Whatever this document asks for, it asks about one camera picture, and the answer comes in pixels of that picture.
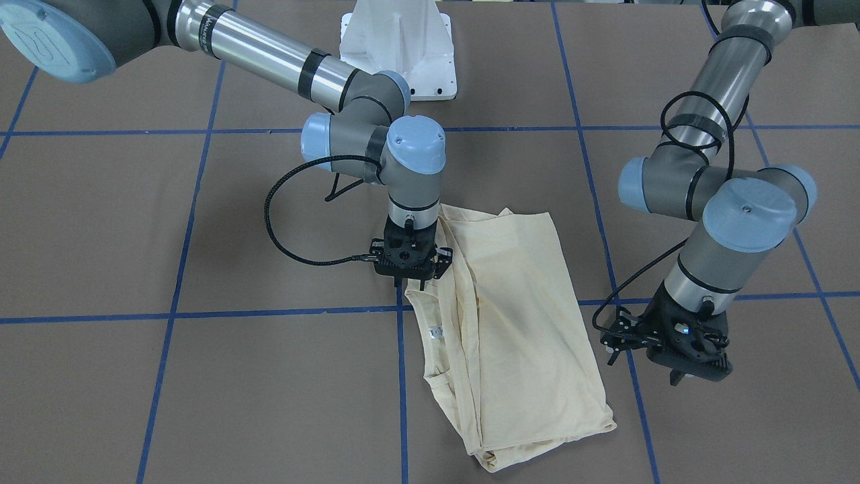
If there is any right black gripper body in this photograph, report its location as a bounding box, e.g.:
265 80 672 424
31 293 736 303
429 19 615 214
384 217 438 251

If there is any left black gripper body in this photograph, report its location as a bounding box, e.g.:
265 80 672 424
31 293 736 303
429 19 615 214
645 282 729 344

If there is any beige long sleeve shirt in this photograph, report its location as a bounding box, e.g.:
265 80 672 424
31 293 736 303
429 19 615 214
405 205 617 473

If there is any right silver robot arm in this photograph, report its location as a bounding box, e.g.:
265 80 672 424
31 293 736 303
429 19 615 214
2 1 449 266

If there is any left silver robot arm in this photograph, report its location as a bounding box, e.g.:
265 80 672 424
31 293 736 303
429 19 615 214
618 1 858 346

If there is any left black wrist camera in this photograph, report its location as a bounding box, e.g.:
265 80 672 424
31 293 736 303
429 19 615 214
592 305 733 386

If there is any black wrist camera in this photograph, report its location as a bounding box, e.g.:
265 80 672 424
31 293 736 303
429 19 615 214
592 305 733 386
369 239 454 281

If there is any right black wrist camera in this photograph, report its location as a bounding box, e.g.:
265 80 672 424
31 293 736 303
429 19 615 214
369 239 454 281

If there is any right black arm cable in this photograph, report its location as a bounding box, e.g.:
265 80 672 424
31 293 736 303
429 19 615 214
264 155 384 267

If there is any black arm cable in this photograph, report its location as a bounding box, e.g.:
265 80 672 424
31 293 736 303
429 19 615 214
264 155 384 267
591 91 750 330

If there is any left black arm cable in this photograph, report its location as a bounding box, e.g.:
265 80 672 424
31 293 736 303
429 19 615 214
591 91 750 330

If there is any white metal base plate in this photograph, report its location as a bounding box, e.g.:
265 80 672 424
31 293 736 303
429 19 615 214
340 1 458 101

